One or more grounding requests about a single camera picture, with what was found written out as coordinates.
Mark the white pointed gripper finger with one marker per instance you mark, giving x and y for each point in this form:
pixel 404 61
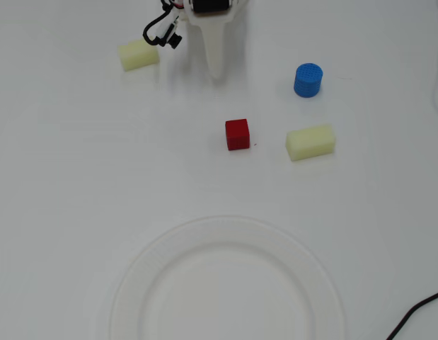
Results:
pixel 216 49

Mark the red cube block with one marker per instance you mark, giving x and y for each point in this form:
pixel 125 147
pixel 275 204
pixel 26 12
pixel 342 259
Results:
pixel 236 134

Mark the pale yellow foam block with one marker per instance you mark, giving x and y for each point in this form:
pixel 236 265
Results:
pixel 310 142
pixel 137 55

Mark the blue ribbed cylinder block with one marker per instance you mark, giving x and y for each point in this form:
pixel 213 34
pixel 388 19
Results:
pixel 308 80

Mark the white paper plate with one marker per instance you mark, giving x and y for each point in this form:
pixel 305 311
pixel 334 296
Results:
pixel 225 283

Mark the black wrist camera white mount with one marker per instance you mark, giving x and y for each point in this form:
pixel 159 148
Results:
pixel 170 35

